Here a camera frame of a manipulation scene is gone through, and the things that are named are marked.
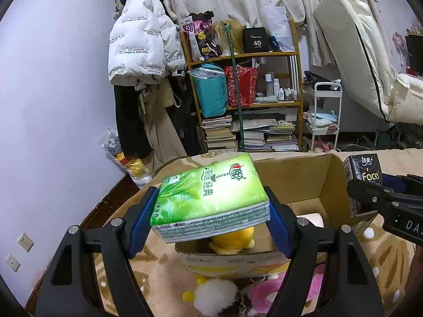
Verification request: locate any green tissue pack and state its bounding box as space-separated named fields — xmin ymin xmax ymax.
xmin=150 ymin=153 xmax=270 ymax=243

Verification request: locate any wall socket lower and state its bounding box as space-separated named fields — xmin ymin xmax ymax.
xmin=6 ymin=254 xmax=21 ymax=272

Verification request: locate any green pole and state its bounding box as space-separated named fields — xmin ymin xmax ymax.
xmin=223 ymin=22 xmax=245 ymax=152

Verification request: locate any pink plush toy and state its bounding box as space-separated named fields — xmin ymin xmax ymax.
xmin=247 ymin=263 xmax=326 ymax=314

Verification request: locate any beige coat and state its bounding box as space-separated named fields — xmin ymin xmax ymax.
xmin=139 ymin=79 xmax=186 ymax=173

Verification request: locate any open cardboard box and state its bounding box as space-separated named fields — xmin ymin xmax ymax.
xmin=155 ymin=151 xmax=381 ymax=281

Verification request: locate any person's right hand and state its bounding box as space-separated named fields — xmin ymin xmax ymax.
xmin=404 ymin=245 xmax=423 ymax=293

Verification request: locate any black box with 40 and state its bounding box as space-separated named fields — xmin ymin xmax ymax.
xmin=242 ymin=27 xmax=270 ymax=53

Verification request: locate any white fluffy bee plush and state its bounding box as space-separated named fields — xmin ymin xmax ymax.
xmin=182 ymin=277 xmax=238 ymax=316

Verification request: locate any yellow plush toy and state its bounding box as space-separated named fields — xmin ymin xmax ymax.
xmin=209 ymin=227 xmax=255 ymax=255

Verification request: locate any stack of books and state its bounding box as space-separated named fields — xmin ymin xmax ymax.
xmin=201 ymin=115 xmax=238 ymax=150

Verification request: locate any teal bag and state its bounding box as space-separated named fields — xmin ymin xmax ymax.
xmin=188 ymin=64 xmax=229 ymax=118

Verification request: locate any beige patterned carpet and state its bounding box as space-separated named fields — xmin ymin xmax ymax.
xmin=82 ymin=148 xmax=423 ymax=317

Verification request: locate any white puffer jacket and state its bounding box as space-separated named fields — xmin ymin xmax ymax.
xmin=108 ymin=0 xmax=186 ymax=87

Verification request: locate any plastic bag with toys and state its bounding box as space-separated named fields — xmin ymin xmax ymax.
xmin=99 ymin=129 xmax=153 ymax=189

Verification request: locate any black Face tissue pack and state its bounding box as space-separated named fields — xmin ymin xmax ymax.
xmin=343 ymin=153 xmax=385 ymax=218

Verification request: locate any wooden shelf unit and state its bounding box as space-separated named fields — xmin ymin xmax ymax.
xmin=180 ymin=18 xmax=305 ymax=153

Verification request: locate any white rolling cart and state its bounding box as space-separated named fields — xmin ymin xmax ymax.
xmin=303 ymin=80 xmax=343 ymax=152

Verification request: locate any wall socket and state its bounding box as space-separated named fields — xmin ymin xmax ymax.
xmin=6 ymin=254 xmax=21 ymax=272
xmin=17 ymin=232 xmax=34 ymax=252

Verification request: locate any red gift bag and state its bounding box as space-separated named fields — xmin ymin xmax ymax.
xmin=224 ymin=66 xmax=260 ymax=107

